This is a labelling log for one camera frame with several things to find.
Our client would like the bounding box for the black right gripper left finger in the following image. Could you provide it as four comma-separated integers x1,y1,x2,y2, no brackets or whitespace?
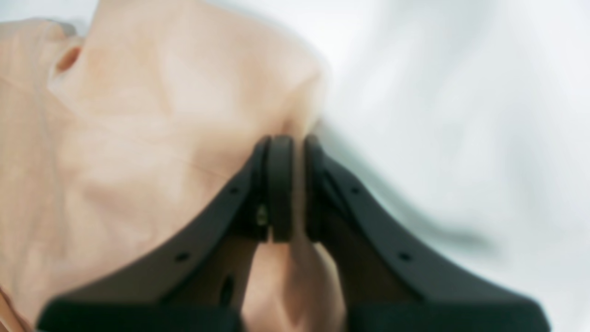
36,135,294,332

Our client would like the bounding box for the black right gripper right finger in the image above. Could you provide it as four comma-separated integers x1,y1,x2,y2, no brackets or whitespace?
304,135,550,332

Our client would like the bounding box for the peach pink T-shirt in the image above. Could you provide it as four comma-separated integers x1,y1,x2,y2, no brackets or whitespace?
0,0,326,332

